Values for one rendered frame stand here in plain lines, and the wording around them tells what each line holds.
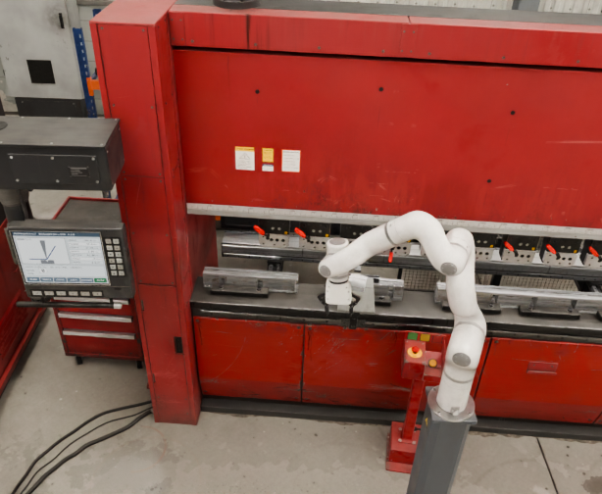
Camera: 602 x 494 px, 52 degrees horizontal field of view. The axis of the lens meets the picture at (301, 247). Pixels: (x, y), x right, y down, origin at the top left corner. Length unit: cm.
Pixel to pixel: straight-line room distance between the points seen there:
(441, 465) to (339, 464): 93
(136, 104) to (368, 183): 107
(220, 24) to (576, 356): 241
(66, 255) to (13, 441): 161
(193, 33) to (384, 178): 104
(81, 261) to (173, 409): 136
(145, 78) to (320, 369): 181
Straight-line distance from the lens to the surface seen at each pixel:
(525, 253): 317
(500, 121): 279
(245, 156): 283
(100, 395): 406
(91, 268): 266
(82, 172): 244
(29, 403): 415
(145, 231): 290
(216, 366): 354
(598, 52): 277
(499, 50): 266
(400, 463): 367
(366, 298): 307
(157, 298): 313
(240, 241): 345
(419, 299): 331
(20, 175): 253
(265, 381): 358
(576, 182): 303
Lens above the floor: 296
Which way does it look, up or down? 35 degrees down
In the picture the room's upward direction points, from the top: 2 degrees clockwise
